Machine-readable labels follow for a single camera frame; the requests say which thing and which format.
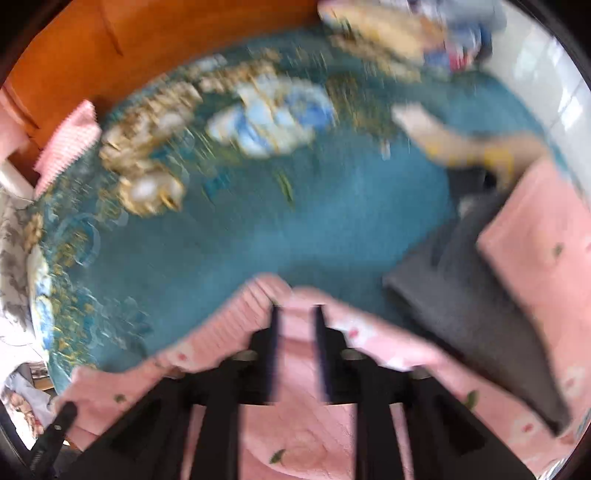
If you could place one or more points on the teal floral blanket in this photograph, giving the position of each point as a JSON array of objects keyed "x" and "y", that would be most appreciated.
[{"x": 277, "y": 230}]

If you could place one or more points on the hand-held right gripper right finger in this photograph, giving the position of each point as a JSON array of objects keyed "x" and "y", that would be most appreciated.
[{"x": 321, "y": 355}]

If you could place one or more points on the pink floral fleece garment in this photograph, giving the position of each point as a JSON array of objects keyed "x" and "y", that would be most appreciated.
[
  {"x": 545, "y": 277},
  {"x": 300, "y": 438}
]

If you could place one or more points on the grey floral bed sheet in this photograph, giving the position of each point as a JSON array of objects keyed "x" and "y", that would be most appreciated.
[{"x": 11, "y": 267}]

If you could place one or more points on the pink ribbed cloth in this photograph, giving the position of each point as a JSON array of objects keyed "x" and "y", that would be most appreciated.
[{"x": 69, "y": 143}]

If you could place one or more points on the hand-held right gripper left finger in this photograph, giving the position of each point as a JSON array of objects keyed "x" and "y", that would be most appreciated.
[{"x": 275, "y": 355}]

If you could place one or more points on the grey cloth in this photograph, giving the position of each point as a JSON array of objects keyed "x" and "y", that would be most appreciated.
[{"x": 461, "y": 314}]

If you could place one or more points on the beige and yellow cloth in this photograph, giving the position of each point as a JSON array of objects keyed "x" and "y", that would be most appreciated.
[{"x": 461, "y": 141}]

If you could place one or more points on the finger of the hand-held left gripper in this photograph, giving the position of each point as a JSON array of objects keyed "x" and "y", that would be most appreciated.
[{"x": 59, "y": 427}]

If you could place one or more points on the pile of mixed clothes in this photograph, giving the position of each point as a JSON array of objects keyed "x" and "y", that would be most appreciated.
[{"x": 406, "y": 27}]

